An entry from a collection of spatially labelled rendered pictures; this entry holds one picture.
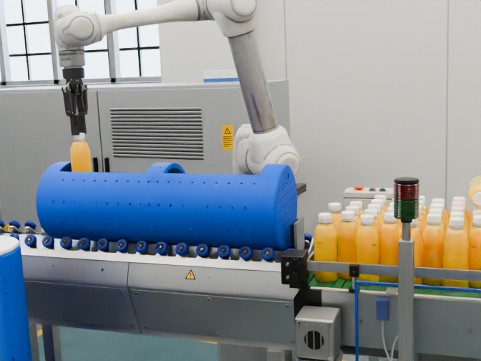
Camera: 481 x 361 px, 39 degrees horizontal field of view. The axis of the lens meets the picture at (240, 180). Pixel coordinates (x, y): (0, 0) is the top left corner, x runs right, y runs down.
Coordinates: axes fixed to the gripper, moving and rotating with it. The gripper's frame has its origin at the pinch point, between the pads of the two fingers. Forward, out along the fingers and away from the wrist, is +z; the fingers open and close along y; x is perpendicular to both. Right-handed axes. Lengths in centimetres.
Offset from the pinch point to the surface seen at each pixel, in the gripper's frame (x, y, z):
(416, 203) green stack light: 120, 36, 19
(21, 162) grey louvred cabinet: -158, -169, 37
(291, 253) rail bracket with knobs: 83, 20, 38
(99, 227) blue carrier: 12.7, 12.1, 34.2
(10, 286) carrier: 0, 45, 45
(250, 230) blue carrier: 67, 12, 34
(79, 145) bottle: 1.2, 2.5, 7.1
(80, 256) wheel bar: 3.1, 10.9, 45.1
